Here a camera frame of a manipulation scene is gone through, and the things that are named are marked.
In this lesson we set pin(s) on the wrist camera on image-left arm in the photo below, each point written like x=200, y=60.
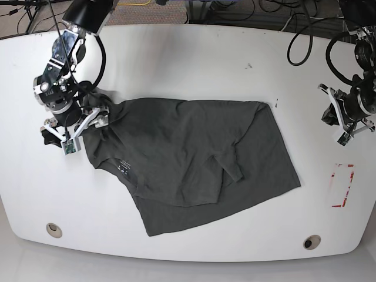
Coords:
x=70, y=146

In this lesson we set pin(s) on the red tape rectangle marking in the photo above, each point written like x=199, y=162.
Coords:
x=341, y=180

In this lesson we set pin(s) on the right table cable grommet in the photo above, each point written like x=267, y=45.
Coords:
x=312, y=242

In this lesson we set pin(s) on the wrist camera on image-right arm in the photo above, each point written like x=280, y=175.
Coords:
x=344, y=138

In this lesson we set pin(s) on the dark grey T-shirt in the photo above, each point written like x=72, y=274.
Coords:
x=187, y=163

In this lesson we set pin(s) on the left table cable grommet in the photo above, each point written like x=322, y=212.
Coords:
x=54, y=230

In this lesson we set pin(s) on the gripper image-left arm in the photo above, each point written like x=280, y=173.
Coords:
x=56, y=128

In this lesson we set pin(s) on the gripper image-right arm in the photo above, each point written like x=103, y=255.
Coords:
x=348, y=111

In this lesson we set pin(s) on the black tripod stand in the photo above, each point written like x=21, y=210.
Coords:
x=21, y=17

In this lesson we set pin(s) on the grey metal frame background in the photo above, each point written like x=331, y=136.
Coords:
x=197, y=11

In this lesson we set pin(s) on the table cable grommet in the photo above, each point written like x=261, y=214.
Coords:
x=312, y=242
x=54, y=230

